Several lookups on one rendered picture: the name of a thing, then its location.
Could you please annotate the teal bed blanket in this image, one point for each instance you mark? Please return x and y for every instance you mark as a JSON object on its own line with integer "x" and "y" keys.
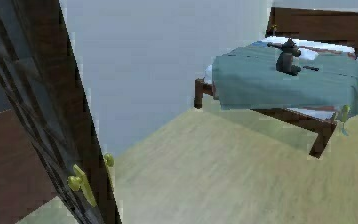
{"x": 253, "y": 80}

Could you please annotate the dark brown room door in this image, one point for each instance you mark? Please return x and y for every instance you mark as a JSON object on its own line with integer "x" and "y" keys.
{"x": 63, "y": 110}

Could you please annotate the dark grey teddy bear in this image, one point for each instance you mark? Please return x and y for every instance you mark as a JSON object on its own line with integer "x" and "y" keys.
{"x": 288, "y": 60}

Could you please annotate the small black flat object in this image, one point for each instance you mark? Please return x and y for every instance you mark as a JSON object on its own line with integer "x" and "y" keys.
{"x": 311, "y": 68}

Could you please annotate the white pillow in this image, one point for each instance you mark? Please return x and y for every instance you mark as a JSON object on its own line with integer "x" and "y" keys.
{"x": 308, "y": 53}

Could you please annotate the brown wooden bed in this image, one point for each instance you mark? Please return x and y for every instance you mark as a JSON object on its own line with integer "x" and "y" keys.
{"x": 320, "y": 26}

